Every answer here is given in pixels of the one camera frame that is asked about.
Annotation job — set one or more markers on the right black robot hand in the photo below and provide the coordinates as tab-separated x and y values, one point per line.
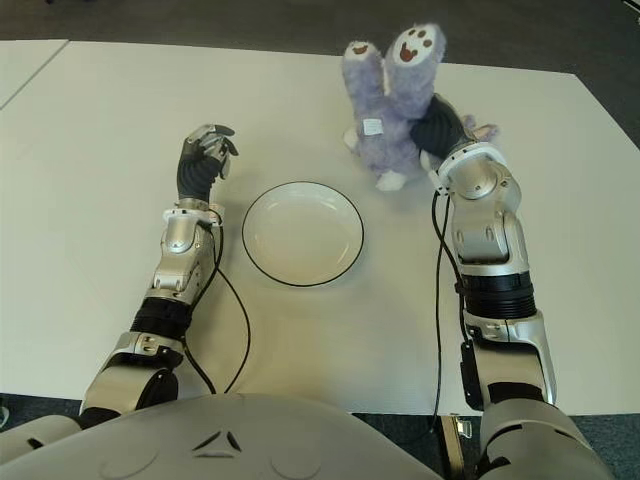
440	130

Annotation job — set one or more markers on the grey robot torso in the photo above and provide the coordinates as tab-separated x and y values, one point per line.
240	440

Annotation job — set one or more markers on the white plate black rim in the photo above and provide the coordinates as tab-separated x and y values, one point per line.
303	234

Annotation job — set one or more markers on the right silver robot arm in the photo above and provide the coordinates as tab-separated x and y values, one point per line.
495	260

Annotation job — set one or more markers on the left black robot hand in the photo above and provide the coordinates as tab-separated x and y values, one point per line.
200	170

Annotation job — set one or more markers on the grey caster wheel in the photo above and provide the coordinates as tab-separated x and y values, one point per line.
3	415
462	427

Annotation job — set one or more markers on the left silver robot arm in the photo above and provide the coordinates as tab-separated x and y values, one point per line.
170	280

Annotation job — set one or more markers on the purple plush bunny doll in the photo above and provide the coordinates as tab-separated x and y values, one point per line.
390	110

